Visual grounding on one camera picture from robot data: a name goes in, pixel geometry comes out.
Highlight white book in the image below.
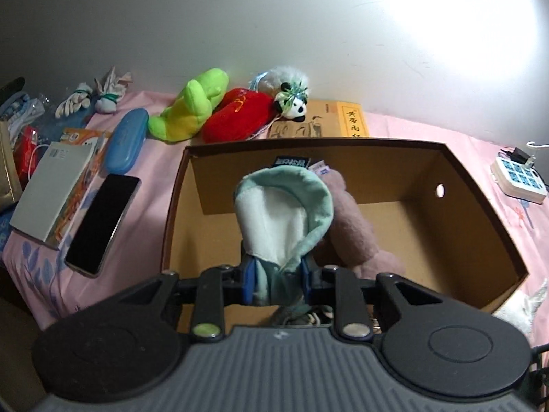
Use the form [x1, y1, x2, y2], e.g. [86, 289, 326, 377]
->
[10, 135, 108, 249]

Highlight white knit glove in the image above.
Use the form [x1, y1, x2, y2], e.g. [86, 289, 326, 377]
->
[55, 83, 93, 119]

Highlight yellow chinese book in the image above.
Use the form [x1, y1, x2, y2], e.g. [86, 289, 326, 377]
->
[267, 99, 372, 139]

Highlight white power cable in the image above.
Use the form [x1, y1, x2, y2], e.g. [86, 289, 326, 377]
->
[526, 139, 549, 167]

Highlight red small package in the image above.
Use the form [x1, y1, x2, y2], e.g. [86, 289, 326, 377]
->
[14, 126, 39, 184]

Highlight black smartphone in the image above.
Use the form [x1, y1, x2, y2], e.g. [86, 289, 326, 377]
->
[65, 174, 140, 278]

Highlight white power strip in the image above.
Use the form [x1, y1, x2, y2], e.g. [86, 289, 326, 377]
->
[490, 150, 548, 205]

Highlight dark brown cardboard box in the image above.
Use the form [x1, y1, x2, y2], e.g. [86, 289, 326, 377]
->
[162, 139, 527, 324]

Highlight blue glasses case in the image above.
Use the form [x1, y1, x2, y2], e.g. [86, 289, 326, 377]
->
[104, 108, 149, 175]

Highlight white towel plush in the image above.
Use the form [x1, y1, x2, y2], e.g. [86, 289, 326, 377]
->
[492, 279, 548, 340]

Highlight teal white plush slipper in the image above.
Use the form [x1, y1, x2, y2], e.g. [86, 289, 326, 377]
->
[234, 165, 334, 306]

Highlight gold tissue box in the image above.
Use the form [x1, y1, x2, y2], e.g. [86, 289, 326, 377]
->
[0, 121, 22, 210]

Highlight mauve plush bunny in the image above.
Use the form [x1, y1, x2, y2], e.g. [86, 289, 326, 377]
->
[313, 168, 405, 279]

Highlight red plush toy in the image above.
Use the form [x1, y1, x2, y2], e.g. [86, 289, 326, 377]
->
[201, 88, 277, 144]

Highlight lime green plush toy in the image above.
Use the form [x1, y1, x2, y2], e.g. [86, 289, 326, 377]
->
[148, 68, 229, 142]

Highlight panda plush toy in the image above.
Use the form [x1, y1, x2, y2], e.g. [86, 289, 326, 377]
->
[249, 66, 310, 123]

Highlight pink printed bedsheet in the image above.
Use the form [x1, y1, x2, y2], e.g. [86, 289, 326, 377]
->
[2, 114, 548, 328]

